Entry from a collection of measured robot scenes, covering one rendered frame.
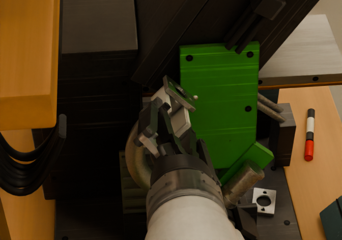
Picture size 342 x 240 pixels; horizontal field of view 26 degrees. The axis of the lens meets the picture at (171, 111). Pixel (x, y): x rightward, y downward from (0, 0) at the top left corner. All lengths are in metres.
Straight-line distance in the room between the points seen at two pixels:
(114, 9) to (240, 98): 0.25
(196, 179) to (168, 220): 0.08
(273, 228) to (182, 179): 0.50
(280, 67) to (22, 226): 0.53
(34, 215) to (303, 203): 0.48
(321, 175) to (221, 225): 0.66
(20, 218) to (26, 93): 0.77
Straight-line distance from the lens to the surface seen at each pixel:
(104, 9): 1.18
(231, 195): 1.14
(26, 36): 0.65
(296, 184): 1.38
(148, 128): 0.90
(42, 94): 0.60
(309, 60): 1.27
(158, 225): 0.77
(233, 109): 1.10
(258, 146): 1.14
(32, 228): 1.34
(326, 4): 3.34
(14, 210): 1.37
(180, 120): 1.04
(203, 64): 1.06
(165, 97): 1.03
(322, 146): 1.45
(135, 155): 1.09
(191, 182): 0.82
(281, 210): 1.33
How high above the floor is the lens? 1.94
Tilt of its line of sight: 45 degrees down
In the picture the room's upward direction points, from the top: straight up
